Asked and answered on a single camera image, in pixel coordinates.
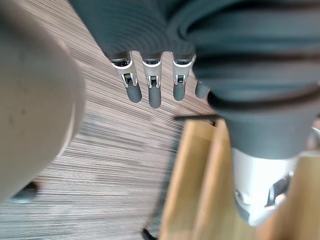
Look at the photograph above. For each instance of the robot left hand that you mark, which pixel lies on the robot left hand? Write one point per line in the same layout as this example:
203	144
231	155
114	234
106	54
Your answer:
225	37

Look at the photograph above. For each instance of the robot left silver leg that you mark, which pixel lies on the robot left silver leg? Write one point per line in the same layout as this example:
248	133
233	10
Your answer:
32	100

